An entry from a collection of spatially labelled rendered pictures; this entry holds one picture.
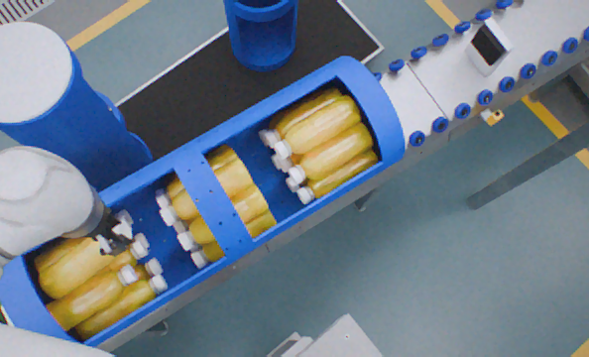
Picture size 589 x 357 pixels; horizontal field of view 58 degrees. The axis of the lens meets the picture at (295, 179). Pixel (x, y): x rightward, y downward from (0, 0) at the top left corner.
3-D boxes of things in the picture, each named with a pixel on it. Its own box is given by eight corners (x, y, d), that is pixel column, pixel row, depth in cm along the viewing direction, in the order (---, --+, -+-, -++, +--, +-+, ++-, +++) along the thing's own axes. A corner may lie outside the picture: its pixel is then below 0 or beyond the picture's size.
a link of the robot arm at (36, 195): (74, 154, 80) (-5, 204, 77) (27, 115, 65) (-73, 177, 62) (112, 211, 77) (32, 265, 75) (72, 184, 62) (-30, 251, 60)
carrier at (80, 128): (148, 204, 216) (159, 138, 223) (61, 129, 131) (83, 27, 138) (78, 198, 215) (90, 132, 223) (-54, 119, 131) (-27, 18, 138)
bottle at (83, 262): (31, 276, 106) (100, 224, 103) (52, 267, 113) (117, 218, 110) (52, 304, 106) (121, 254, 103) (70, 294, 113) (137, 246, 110)
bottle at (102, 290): (58, 344, 111) (138, 296, 114) (39, 330, 106) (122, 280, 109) (53, 318, 116) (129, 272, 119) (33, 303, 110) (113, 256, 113)
